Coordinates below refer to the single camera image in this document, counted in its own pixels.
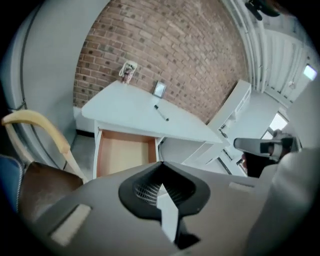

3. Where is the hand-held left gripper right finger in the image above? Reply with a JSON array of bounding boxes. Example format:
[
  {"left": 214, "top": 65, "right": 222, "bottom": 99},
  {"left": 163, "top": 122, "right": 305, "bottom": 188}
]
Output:
[{"left": 162, "top": 161, "right": 273, "bottom": 256}]

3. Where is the person's right hand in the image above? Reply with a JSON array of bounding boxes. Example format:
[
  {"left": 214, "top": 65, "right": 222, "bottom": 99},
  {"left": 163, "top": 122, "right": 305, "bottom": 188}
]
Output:
[{"left": 273, "top": 129, "right": 293, "bottom": 138}]

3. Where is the wooden drawer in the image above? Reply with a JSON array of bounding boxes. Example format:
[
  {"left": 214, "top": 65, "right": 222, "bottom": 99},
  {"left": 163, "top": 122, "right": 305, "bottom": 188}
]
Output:
[{"left": 93, "top": 126, "right": 165, "bottom": 180}]

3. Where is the white marker pen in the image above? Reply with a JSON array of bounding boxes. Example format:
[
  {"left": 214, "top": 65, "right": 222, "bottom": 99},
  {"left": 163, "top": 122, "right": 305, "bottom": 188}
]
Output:
[{"left": 153, "top": 104, "right": 170, "bottom": 122}]

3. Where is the white shelf unit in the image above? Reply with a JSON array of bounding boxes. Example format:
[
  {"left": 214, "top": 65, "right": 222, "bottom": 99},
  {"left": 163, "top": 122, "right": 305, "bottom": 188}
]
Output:
[{"left": 182, "top": 79, "right": 291, "bottom": 177}]

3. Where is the rectangular ceiling light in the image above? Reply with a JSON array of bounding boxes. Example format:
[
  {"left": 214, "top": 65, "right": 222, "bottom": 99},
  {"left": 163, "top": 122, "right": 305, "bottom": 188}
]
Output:
[{"left": 303, "top": 63, "right": 318, "bottom": 81}]

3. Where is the white lidded cup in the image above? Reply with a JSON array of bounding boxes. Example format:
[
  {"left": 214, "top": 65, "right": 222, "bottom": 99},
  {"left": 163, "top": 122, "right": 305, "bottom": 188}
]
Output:
[{"left": 119, "top": 59, "right": 138, "bottom": 85}]

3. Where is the black picture frame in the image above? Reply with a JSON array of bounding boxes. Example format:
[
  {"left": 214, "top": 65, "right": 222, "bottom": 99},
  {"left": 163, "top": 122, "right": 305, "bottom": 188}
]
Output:
[{"left": 152, "top": 80, "right": 167, "bottom": 99}]

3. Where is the blue upholstered chair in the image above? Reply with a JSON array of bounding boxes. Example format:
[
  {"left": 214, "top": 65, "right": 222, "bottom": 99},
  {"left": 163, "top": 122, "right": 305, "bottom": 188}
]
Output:
[{"left": 0, "top": 154, "right": 26, "bottom": 213}]

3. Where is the white desk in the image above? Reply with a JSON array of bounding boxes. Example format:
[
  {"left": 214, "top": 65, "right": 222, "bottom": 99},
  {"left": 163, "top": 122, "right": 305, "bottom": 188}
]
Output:
[{"left": 81, "top": 81, "right": 223, "bottom": 180}]

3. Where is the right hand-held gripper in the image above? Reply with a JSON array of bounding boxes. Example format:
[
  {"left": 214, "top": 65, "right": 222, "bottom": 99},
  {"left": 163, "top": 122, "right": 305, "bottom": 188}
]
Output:
[{"left": 233, "top": 134, "right": 303, "bottom": 163}]

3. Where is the wooden chair brown seat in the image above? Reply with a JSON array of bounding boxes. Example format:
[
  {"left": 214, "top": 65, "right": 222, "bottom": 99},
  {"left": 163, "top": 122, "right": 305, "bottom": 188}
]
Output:
[{"left": 1, "top": 109, "right": 88, "bottom": 221}]

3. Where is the grey refrigerator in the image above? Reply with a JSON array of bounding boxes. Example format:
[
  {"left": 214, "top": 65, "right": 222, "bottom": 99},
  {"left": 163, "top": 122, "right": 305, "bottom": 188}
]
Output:
[{"left": 0, "top": 0, "right": 118, "bottom": 173}]

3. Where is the person's black clothing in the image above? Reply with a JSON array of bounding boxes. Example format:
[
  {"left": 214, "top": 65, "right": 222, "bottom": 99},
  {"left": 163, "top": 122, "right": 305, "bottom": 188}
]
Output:
[{"left": 241, "top": 151, "right": 273, "bottom": 179}]

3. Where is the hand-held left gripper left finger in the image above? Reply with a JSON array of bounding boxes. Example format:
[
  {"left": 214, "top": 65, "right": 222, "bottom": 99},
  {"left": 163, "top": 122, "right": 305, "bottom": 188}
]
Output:
[{"left": 24, "top": 161, "right": 180, "bottom": 256}]

